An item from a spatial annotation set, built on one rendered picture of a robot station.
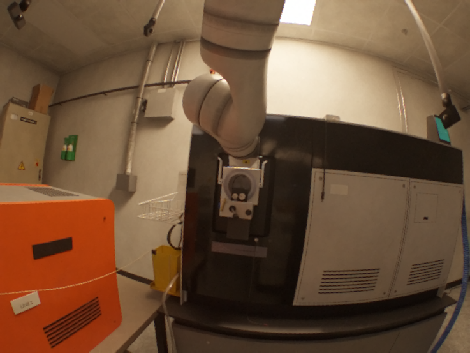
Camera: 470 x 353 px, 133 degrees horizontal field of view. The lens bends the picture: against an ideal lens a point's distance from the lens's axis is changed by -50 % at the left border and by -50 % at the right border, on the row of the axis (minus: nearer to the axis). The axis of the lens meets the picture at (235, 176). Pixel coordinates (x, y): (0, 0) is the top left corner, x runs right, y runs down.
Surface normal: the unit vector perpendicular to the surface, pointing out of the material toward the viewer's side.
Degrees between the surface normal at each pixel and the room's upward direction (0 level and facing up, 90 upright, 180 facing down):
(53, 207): 90
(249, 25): 148
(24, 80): 90
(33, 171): 90
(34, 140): 90
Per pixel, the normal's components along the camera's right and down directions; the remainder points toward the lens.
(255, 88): 0.71, 0.54
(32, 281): 0.99, 0.08
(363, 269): -0.14, -0.05
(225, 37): -0.30, 0.78
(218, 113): -0.35, 0.37
